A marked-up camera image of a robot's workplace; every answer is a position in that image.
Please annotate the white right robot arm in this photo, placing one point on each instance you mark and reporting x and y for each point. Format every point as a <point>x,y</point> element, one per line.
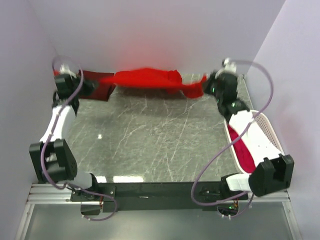
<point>264,169</point>

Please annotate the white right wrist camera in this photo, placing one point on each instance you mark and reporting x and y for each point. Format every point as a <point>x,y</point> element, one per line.
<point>228,66</point>

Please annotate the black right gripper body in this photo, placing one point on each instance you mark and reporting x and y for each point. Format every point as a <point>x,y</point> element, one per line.
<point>211,88</point>

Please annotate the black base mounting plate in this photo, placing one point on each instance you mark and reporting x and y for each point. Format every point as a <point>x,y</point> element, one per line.
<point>139,196</point>

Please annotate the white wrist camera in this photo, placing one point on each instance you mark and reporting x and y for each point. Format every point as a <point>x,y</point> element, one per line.
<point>228,66</point>
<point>64,69</point>

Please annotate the white perforated laundry basket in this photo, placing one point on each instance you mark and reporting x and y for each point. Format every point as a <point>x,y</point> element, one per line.
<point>267,130</point>

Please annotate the bright red t shirt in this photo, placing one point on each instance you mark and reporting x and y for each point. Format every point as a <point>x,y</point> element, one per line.
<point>152,78</point>

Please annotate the dark red t shirt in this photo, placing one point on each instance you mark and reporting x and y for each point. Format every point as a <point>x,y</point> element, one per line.
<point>100,90</point>

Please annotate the pink garment in basket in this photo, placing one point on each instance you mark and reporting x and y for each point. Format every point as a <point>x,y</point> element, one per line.
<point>243,158</point>

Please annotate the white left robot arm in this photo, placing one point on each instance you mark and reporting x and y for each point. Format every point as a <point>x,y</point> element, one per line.
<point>51,157</point>

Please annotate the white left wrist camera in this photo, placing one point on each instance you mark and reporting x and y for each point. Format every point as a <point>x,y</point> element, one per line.
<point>64,69</point>

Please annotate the aluminium frame rail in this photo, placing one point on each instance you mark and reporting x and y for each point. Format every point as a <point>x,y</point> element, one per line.
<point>49,214</point>

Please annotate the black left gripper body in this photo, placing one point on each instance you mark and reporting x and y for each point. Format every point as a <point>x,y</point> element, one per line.
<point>86,89</point>

